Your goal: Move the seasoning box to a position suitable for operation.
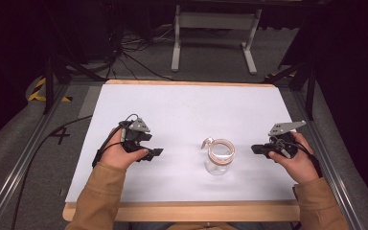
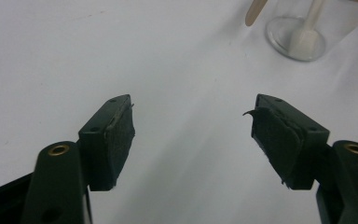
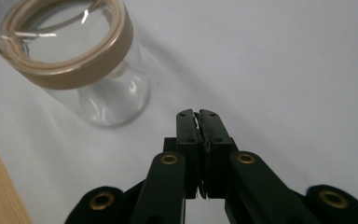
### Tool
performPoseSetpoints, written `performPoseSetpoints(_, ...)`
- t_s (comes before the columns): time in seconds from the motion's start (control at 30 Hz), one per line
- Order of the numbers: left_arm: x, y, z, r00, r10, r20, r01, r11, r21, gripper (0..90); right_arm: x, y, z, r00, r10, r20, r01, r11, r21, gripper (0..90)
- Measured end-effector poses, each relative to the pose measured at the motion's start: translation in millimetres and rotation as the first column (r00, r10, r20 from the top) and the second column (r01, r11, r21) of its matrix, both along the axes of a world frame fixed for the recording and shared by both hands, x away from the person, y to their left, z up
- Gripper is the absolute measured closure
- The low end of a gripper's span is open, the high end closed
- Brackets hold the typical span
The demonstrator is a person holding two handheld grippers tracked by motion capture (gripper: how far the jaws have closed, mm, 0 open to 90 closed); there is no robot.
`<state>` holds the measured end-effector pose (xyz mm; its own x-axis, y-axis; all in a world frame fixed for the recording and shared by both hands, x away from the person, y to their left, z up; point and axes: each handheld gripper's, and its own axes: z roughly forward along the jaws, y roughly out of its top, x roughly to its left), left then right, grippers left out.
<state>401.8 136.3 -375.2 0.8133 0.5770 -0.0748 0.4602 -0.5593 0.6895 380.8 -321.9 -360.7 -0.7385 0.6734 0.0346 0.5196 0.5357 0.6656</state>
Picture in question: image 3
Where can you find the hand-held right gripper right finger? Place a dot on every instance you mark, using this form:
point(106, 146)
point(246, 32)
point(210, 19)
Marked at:
point(216, 133)

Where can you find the clear glass jar tan rim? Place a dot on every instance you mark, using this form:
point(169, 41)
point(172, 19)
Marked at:
point(84, 65)

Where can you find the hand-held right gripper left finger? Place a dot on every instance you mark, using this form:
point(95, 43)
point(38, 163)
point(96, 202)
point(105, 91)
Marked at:
point(187, 133)

